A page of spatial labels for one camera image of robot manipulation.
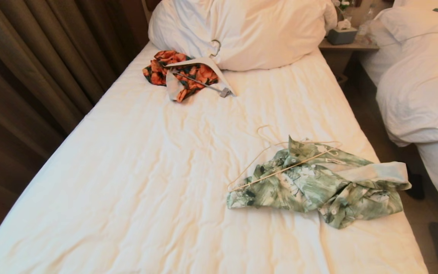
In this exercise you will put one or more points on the green floral print shirt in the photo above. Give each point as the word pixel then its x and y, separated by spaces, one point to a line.
pixel 318 186

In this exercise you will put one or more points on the white hanger with metal bar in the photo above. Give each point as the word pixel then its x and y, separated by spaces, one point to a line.
pixel 203 61

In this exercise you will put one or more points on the orange floral garment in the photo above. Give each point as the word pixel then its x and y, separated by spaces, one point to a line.
pixel 158 74

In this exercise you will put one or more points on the white pillow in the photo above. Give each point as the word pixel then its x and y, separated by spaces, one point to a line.
pixel 261 30
pixel 413 21

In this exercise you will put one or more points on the wooden nightstand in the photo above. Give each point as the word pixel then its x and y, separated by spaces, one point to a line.
pixel 337 57

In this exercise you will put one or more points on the brown wooden headboard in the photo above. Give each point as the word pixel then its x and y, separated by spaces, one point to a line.
pixel 155 3

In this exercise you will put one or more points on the grey tissue box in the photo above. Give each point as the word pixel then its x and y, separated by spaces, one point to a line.
pixel 341 35

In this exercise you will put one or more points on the small potted plant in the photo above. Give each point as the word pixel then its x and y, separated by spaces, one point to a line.
pixel 342 5

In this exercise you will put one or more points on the clear plastic bottle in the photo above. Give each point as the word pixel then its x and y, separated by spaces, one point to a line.
pixel 367 24

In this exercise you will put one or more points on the brown curtain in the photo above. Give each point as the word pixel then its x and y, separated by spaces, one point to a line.
pixel 32 57

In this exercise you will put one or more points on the black slipper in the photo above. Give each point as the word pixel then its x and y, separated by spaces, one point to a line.
pixel 416 186

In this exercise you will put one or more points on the white duvet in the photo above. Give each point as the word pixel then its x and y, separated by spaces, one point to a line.
pixel 424 95

